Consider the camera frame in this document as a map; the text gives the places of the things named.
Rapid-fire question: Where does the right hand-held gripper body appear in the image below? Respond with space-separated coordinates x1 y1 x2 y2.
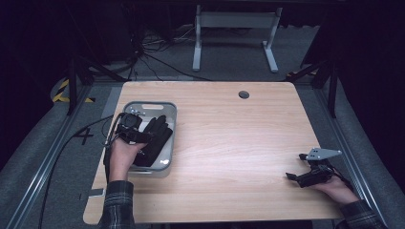
298 147 343 189

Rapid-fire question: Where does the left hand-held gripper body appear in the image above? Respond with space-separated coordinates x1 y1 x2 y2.
114 107 154 145

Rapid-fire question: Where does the black glove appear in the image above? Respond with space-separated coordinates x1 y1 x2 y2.
133 114 174 168

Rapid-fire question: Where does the grey plastic bin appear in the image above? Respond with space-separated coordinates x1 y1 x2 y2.
121 100 178 176

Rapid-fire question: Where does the person's right hand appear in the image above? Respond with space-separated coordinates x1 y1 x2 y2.
309 174 360 205

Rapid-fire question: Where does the person's left hand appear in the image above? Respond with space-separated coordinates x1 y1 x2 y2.
109 137 148 183

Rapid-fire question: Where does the black metal stand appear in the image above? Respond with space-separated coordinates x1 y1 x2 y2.
66 56 129 116
286 59 339 119

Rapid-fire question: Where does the yellow black hazard tape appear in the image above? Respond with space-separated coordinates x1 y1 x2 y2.
52 78 96 104

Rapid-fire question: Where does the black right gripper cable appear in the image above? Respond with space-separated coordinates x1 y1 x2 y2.
328 160 355 193

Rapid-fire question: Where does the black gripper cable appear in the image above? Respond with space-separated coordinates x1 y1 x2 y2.
328 160 355 193
37 114 126 229

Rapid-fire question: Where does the aluminium floor rail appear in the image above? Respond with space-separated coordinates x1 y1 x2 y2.
312 85 389 227
5 85 94 229

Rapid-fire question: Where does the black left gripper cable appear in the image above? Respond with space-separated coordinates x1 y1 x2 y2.
37 114 126 229

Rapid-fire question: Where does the tangle of floor cables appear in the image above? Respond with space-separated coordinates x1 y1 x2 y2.
125 24 213 82

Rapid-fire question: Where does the white metal desk frame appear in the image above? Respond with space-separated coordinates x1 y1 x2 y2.
191 4 284 73

